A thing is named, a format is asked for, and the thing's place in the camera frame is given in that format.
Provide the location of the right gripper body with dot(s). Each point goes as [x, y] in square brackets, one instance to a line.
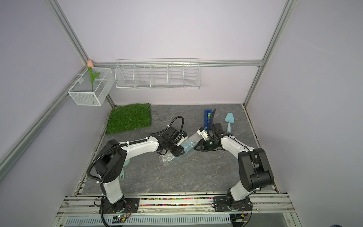
[207, 145]

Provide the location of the white vent grille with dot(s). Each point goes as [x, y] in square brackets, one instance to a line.
[150, 220]

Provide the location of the teal garden trowel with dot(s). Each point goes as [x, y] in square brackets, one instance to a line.
[230, 120]

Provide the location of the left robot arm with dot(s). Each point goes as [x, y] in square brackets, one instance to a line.
[107, 166]

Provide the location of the white mesh wall basket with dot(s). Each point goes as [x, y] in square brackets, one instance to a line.
[81, 91]

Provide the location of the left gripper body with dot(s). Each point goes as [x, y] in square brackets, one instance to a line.
[174, 149]

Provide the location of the green artificial grass mat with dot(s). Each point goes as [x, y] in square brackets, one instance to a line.
[128, 118]

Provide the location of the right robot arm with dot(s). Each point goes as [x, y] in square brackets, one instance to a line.
[255, 172]

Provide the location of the blue tape dispenser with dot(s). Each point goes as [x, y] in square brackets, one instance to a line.
[207, 119]

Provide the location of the blue glass bottle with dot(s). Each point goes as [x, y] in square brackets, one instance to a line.
[189, 145]

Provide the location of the white wire wall shelf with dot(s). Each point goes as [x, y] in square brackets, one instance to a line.
[182, 73]

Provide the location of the teal hand rake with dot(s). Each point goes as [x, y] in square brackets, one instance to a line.
[122, 174]

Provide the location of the pink artificial tulip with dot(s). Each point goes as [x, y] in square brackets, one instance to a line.
[93, 76]

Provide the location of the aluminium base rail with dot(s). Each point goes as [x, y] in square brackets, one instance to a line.
[153, 204]

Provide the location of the bubble wrap sheet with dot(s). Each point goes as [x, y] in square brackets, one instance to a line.
[169, 158]

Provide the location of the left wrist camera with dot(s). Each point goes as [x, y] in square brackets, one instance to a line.
[184, 136]

